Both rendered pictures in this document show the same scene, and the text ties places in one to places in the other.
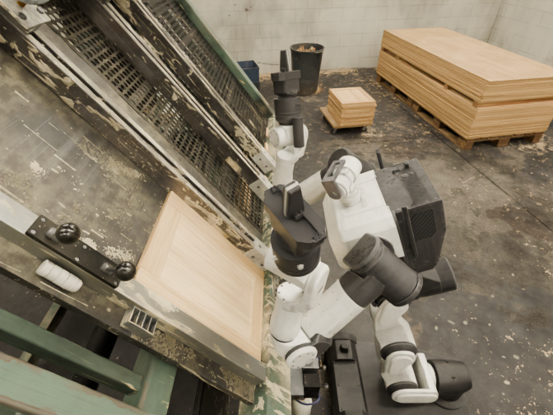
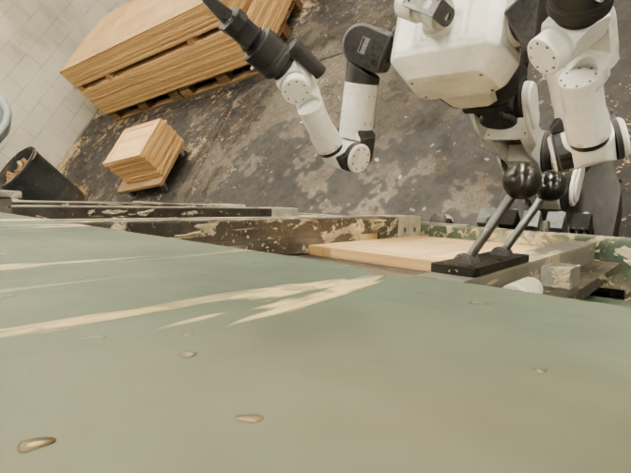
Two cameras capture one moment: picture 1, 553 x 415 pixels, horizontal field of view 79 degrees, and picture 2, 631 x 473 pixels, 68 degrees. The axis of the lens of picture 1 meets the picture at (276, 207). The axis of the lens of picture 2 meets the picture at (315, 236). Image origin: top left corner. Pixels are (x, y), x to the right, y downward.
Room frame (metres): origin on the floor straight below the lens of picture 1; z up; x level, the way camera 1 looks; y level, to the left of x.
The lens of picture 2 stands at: (0.28, 0.67, 1.92)
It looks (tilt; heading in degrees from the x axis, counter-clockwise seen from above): 43 degrees down; 328
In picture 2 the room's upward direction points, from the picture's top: 41 degrees counter-clockwise
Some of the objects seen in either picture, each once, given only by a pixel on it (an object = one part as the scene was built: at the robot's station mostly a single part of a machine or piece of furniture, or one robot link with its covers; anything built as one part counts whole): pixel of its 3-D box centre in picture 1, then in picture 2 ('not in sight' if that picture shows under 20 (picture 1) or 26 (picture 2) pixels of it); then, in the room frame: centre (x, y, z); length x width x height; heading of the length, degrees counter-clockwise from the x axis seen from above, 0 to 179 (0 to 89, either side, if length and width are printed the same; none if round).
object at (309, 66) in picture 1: (305, 69); (43, 187); (5.34, -0.45, 0.33); 0.52 x 0.51 x 0.65; 11
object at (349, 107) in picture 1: (346, 109); (144, 160); (4.11, -0.88, 0.20); 0.61 x 0.53 x 0.40; 11
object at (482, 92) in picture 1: (451, 78); (177, 39); (4.71, -2.40, 0.39); 2.46 x 1.05 x 0.78; 11
